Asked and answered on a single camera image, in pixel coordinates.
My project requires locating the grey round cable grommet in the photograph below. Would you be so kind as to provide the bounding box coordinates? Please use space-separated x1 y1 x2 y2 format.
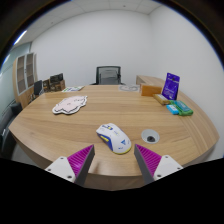
140 129 161 145

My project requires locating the purple pouch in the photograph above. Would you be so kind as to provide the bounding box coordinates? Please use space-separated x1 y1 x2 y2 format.
161 72 181 101

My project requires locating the small light blue box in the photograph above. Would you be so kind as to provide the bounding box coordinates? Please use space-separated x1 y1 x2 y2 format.
166 104 180 116

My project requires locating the white blue yellow computer mouse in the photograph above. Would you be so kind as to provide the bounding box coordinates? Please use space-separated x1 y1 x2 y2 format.
95 122 132 155

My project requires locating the black padded chair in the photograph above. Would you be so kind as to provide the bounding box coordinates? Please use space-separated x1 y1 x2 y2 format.
0 101 24 159

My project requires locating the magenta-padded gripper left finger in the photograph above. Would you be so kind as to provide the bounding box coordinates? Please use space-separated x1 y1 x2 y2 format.
44 143 96 188

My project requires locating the dark brown cardboard box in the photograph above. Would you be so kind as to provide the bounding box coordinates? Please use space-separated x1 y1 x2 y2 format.
42 79 67 93

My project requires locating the black box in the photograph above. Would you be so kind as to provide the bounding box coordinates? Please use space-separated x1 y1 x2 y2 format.
49 72 65 84

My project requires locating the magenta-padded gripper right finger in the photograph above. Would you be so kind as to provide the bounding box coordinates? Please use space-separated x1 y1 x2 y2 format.
133 143 185 186

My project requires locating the orange cardboard box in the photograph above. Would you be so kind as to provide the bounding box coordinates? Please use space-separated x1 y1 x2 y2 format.
140 83 163 98

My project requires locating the wooden shelf unit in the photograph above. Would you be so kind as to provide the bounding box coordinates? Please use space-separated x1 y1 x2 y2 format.
12 52 38 109

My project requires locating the small tan box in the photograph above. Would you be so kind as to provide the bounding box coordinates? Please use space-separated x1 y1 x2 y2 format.
152 93 172 106

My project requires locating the green flat box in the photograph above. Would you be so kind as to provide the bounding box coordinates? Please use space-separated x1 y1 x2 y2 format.
170 99 194 117

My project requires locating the white sheet with grey ring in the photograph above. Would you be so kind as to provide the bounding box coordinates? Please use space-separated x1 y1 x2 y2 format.
117 84 141 93

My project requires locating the black mesh office chair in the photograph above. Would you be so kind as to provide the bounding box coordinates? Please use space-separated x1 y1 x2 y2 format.
89 65 127 86

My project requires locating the white sheet with green print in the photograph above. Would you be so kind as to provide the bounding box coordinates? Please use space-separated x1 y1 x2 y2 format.
61 85 85 93

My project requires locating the pink character-shaped mouse pad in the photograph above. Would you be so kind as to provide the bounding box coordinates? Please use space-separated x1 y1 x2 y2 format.
51 95 89 116

